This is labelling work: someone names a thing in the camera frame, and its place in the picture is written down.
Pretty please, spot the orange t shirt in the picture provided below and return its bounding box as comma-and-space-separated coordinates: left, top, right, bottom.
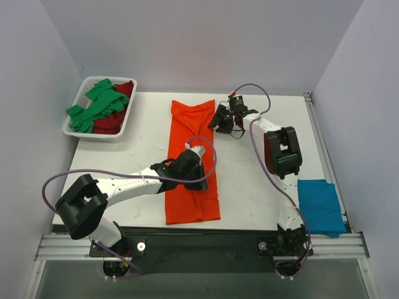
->
165, 100, 220, 225

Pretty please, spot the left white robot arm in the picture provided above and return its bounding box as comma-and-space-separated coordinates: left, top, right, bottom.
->
55, 146, 205, 257

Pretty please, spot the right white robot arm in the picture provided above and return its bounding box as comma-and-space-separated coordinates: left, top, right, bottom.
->
208, 93, 304, 231

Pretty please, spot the dark red t shirt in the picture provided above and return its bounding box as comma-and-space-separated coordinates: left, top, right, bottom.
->
92, 80, 134, 135

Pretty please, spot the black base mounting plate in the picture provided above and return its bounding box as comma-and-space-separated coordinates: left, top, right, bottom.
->
89, 227, 313, 278

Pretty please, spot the green t shirt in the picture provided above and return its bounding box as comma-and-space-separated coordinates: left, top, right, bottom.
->
67, 78, 130, 133

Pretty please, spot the blue folded t shirt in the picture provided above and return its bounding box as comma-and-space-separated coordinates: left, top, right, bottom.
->
297, 179, 347, 238

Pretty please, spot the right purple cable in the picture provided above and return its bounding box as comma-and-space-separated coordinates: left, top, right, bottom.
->
230, 83, 312, 280

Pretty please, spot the purple cable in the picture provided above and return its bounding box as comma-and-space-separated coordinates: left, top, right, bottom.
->
42, 136, 218, 278
230, 83, 312, 280

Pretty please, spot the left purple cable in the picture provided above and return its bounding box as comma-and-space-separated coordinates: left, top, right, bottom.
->
42, 136, 218, 278

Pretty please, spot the aluminium frame rail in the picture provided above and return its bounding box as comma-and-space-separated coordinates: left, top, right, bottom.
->
47, 92, 367, 268

